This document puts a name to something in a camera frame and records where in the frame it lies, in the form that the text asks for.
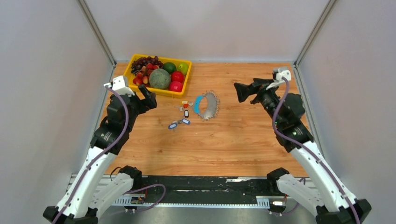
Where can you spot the left corner aluminium post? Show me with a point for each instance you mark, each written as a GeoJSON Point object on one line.
{"type": "Point", "coordinates": [97, 32]}

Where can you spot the small red peaches cluster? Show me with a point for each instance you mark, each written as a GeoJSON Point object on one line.
{"type": "Point", "coordinates": [141, 75]}

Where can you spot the red tag key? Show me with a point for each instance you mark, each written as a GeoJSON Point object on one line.
{"type": "Point", "coordinates": [182, 107]}

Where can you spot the blue tag key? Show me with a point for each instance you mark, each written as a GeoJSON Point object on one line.
{"type": "Point", "coordinates": [173, 126]}
{"type": "Point", "coordinates": [183, 121]}

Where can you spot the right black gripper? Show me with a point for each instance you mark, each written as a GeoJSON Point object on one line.
{"type": "Point", "coordinates": [243, 90]}

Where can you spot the red apple upper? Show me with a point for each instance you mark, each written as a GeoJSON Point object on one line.
{"type": "Point", "coordinates": [177, 76]}

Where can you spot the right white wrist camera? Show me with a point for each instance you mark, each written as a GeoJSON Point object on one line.
{"type": "Point", "coordinates": [279, 76]}

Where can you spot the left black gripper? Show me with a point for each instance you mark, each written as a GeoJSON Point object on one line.
{"type": "Point", "coordinates": [151, 102]}

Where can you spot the right corner aluminium post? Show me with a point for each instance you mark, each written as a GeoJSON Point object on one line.
{"type": "Point", "coordinates": [315, 31]}

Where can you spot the yellow plastic fruit tray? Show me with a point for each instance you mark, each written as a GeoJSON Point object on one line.
{"type": "Point", "coordinates": [130, 76]}

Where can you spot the dark purple grape bunch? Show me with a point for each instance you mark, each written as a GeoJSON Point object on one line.
{"type": "Point", "coordinates": [143, 64]}

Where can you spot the dark green lime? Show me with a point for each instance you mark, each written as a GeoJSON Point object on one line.
{"type": "Point", "coordinates": [169, 67]}

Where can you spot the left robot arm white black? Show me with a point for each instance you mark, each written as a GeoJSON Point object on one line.
{"type": "Point", "coordinates": [81, 204]}

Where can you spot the corner aluminium post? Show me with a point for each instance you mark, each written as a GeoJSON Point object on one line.
{"type": "Point", "coordinates": [97, 32]}
{"type": "Point", "coordinates": [315, 31]}

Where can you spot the pink red apple lower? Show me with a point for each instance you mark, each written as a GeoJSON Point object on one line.
{"type": "Point", "coordinates": [176, 86]}

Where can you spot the green netted melon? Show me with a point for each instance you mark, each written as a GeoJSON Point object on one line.
{"type": "Point", "coordinates": [159, 79]}

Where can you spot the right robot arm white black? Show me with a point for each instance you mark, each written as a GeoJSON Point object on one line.
{"type": "Point", "coordinates": [331, 202]}

